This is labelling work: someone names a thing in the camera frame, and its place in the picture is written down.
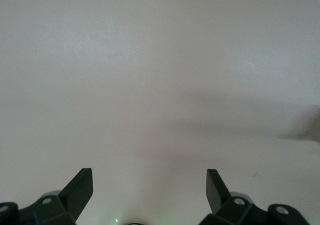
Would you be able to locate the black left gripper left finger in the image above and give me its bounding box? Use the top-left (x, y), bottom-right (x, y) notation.
top-left (32, 168), bottom-right (94, 225)

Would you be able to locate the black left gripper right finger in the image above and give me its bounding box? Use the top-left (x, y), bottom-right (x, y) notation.
top-left (199, 169), bottom-right (253, 225)

